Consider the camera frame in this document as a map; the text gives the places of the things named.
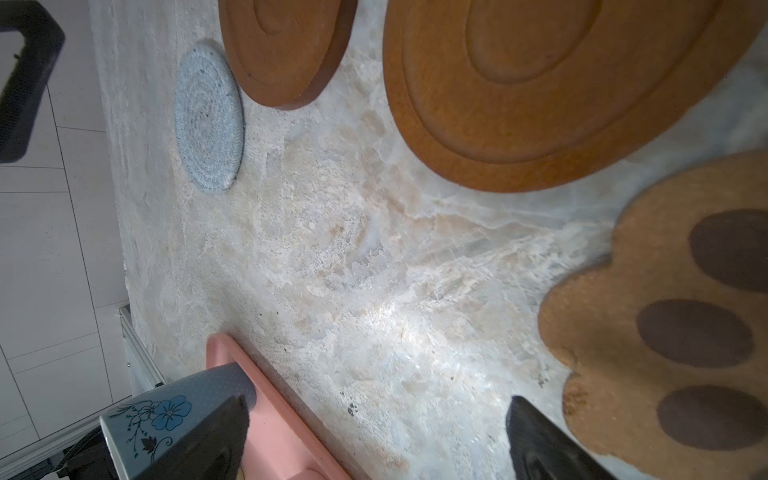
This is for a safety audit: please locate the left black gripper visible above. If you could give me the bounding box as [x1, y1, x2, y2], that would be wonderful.
[1, 1, 66, 164]

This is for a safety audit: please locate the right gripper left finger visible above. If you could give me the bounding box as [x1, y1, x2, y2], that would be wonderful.
[136, 395, 249, 479]

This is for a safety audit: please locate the pink rectangular tray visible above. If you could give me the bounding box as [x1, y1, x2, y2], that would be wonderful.
[206, 333, 350, 480]

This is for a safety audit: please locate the grey woven round coaster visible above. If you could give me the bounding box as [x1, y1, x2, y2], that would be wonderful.
[174, 39, 245, 193]

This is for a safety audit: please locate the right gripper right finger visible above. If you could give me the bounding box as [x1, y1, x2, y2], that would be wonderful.
[505, 395, 616, 480]

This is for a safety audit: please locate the brown wooden coaster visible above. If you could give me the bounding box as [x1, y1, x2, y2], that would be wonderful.
[383, 1, 767, 193]
[218, 0, 357, 110]

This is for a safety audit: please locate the blue floral mug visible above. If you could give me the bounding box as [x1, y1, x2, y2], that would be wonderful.
[100, 363, 257, 479]

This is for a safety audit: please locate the cork paw print coaster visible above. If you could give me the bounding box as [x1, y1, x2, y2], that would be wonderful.
[538, 150, 767, 479]

